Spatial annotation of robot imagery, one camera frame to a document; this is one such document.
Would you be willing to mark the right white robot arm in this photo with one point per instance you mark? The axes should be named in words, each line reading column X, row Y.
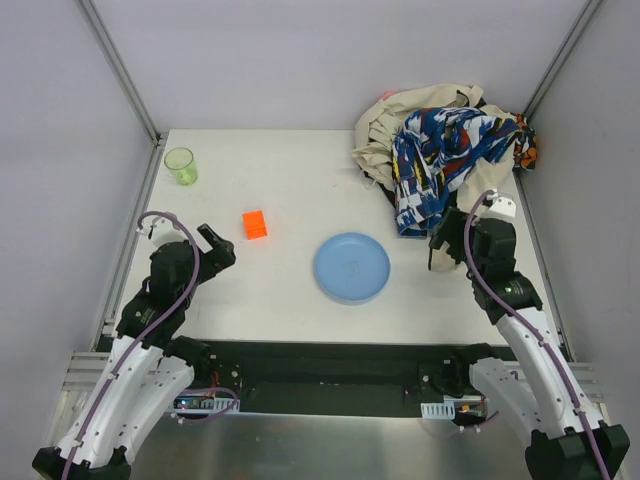
column 564, row 434

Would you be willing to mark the beige black lined cloth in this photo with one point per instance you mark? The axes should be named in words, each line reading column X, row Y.
column 441, row 261

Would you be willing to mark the pink patterned cloth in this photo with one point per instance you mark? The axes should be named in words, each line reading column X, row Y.
column 387, row 95

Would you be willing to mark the blue patterned cloth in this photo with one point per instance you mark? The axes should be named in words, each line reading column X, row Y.
column 432, row 155

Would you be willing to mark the aluminium frame post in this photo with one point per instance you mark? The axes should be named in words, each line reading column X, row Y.
column 107, row 46
column 576, row 32

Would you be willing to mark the right aluminium frame post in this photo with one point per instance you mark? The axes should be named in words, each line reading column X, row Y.
column 576, row 32

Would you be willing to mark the orange black patterned cloth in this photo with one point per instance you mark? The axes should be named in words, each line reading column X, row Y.
column 525, row 145

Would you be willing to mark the left aluminium frame post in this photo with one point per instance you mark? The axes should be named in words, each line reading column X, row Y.
column 107, row 46

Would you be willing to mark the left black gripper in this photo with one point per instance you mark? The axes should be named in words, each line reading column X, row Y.
column 215, row 254

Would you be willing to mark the black base mounting panel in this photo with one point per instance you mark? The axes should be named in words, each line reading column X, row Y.
column 368, row 380

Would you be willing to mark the green transparent plastic cup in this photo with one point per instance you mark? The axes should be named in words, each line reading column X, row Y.
column 180, row 162

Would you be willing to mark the orange cube block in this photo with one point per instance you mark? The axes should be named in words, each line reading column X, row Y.
column 254, row 225

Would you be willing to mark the light blue plastic plate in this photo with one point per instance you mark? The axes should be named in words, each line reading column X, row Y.
column 351, row 268

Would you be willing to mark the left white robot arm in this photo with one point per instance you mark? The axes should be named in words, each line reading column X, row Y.
column 149, row 365

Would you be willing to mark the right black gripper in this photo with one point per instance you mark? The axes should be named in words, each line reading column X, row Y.
column 448, row 235

